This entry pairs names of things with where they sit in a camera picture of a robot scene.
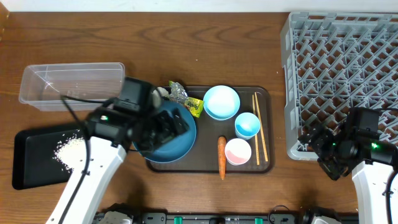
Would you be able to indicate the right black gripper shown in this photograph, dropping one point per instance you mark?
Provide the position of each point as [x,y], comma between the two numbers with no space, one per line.
[334,170]

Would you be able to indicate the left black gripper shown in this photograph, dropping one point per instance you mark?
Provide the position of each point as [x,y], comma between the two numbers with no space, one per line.
[171,128]

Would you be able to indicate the dark blue bowl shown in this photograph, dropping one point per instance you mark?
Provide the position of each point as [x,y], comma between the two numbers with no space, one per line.
[179,146]

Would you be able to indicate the pink cup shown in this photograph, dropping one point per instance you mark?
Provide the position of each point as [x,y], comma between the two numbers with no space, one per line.
[237,151]

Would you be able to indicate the pile of white rice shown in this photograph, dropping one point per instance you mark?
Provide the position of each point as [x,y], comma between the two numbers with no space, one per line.
[70,152]

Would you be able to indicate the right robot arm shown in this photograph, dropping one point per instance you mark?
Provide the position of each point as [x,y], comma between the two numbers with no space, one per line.
[371,162]

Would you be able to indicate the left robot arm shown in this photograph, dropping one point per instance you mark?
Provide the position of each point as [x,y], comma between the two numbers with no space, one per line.
[108,132]

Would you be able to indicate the grey dishwasher rack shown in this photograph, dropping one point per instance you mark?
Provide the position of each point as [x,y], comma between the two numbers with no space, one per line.
[334,61]

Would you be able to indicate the yellow green snack wrapper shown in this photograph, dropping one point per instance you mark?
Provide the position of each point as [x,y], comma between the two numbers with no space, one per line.
[195,106]

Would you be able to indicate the crumpled aluminium foil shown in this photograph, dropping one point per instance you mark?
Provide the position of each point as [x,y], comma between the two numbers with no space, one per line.
[177,92]

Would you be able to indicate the crumpled white tissue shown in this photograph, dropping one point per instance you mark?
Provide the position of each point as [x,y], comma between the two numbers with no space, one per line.
[158,96]

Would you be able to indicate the orange carrot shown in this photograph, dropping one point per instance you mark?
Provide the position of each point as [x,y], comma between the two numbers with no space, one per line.
[221,157]

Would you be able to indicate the light blue bowl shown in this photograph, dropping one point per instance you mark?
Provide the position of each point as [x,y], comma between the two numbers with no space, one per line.
[221,102]

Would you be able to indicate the right wooden chopstick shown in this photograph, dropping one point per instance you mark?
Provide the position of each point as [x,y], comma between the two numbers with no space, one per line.
[261,128]

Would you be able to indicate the wooden chopstick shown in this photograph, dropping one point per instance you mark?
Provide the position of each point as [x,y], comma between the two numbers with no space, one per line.
[255,136]
[261,128]

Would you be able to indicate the light blue cup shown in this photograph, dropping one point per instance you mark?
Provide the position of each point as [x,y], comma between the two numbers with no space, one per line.
[246,125]

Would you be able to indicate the brown serving tray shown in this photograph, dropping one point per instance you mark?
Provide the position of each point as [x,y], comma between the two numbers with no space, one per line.
[203,156]

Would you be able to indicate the left wooden chopstick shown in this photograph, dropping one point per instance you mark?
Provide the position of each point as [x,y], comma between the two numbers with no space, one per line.
[255,136]

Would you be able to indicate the clear plastic bin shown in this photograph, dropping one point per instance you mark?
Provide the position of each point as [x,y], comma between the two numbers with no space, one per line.
[43,85]

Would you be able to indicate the black tray bin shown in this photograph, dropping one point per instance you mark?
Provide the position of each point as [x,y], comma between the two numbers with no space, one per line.
[33,165]

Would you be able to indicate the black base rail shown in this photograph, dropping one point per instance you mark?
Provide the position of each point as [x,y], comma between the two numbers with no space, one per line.
[122,213]

